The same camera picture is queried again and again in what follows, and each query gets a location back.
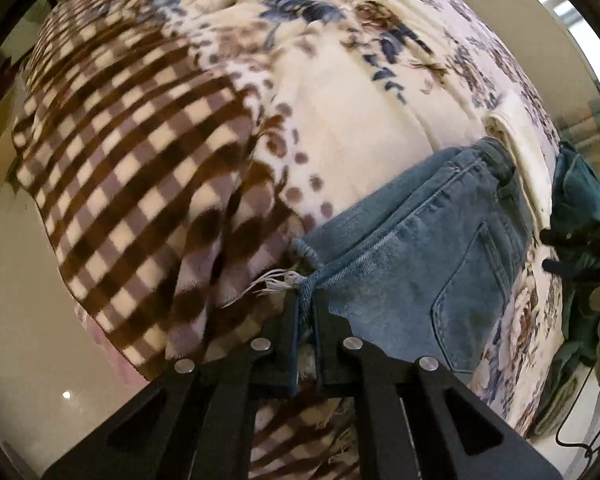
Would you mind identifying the blue denim shorts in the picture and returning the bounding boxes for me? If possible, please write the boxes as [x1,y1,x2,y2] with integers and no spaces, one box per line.
[288,138,532,382]

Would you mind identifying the dark teal plush blanket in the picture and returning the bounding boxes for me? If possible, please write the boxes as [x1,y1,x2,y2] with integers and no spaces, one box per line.
[543,141,600,278]

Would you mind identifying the floral bed blanket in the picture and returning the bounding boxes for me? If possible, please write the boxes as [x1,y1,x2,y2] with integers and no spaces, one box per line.
[12,0,562,479]

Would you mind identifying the folded white pants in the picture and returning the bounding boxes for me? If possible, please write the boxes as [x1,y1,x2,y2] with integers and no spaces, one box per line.
[483,90,552,232]

